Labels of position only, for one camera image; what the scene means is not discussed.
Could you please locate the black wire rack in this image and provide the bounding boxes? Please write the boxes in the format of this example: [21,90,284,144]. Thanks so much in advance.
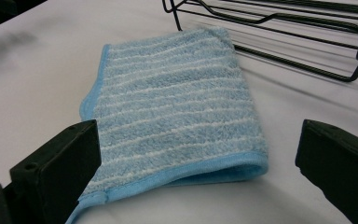
[161,0,358,83]

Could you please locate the blue striped towel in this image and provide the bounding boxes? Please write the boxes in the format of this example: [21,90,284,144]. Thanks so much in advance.
[64,26,269,224]

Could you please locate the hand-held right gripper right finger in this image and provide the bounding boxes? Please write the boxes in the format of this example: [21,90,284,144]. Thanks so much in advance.
[295,119,358,224]

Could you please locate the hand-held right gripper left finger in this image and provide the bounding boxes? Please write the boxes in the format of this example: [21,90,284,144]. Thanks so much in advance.
[9,119,103,224]

